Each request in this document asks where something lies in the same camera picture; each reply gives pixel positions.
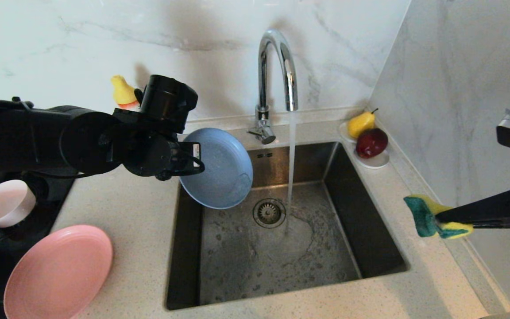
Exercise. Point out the yellow orange dish soap bottle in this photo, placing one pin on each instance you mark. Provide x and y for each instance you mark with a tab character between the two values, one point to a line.
124	93

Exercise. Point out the round metal sink strainer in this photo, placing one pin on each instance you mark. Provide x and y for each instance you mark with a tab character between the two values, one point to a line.
269	213

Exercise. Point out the stainless steel sink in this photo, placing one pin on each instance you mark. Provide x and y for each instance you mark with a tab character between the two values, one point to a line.
237	266

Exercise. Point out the pink plate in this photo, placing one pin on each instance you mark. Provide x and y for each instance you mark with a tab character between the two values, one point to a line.
60	274

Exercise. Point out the yellow green sponge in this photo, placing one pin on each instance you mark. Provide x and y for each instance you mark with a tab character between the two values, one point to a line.
421	212

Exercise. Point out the dark red apple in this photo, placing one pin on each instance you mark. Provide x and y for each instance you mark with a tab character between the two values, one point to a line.
371	144

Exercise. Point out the chrome gooseneck faucet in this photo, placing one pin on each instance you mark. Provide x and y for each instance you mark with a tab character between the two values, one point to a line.
262	79

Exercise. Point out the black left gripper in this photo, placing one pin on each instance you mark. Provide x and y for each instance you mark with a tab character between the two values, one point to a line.
188	157

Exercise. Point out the blue grey plate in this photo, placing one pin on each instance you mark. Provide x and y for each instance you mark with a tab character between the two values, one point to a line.
224	173

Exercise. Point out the small white fruit dish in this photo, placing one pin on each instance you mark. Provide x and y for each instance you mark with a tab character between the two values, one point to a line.
375	163

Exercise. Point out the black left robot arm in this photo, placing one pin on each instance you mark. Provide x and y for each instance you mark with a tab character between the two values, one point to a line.
38	137

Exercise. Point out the black induction cooktop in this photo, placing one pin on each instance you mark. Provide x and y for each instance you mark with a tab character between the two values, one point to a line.
47	212

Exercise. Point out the yellow pear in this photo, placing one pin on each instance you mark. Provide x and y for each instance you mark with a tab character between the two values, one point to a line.
360	125

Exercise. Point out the pink bowl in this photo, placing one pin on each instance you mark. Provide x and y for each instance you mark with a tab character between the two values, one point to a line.
5	204

